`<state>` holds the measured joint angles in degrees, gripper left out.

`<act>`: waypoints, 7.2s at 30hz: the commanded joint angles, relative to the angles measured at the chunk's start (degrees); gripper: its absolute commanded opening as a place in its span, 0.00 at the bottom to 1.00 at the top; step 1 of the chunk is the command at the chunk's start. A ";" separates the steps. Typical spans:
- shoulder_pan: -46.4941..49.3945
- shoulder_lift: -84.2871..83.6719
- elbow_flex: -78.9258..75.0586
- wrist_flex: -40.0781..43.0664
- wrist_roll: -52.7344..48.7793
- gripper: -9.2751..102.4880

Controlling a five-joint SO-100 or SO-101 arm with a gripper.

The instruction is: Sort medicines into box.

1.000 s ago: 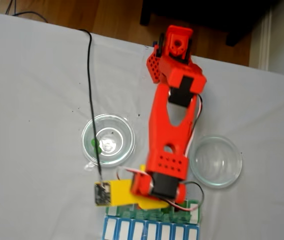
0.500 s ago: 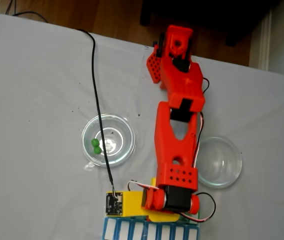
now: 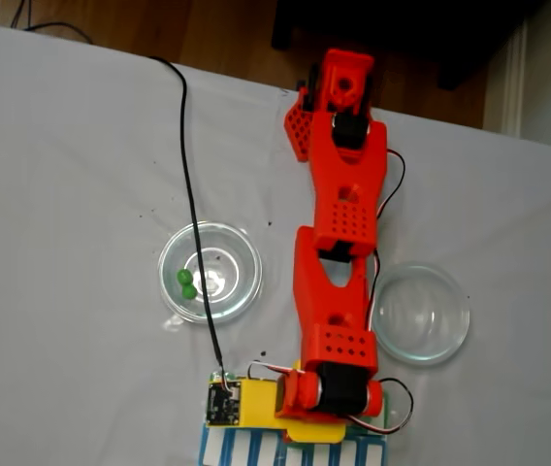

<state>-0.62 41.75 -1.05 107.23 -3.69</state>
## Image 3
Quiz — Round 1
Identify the weekly pill organizer box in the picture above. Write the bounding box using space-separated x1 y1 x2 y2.
197 371 393 466

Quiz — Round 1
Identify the clear glass bowl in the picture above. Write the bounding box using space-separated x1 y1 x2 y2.
156 221 263 326
368 260 470 366

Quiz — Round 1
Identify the dark wooden furniture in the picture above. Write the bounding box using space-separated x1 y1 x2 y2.
270 0 548 91

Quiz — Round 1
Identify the black camera circuit board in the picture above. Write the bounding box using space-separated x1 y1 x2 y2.
206 379 243 426

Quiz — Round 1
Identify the red white servo wire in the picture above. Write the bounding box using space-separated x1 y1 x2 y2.
247 359 307 385
365 148 406 332

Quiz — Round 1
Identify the black looped servo wire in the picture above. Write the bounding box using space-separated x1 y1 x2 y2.
347 377 415 436

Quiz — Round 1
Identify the black camera cable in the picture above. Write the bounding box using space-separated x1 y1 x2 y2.
148 55 232 389

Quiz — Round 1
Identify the red perforated mount plate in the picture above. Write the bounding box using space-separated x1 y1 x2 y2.
282 89 316 163

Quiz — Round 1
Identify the thin black floor cable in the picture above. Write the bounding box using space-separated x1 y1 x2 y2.
21 21 95 48

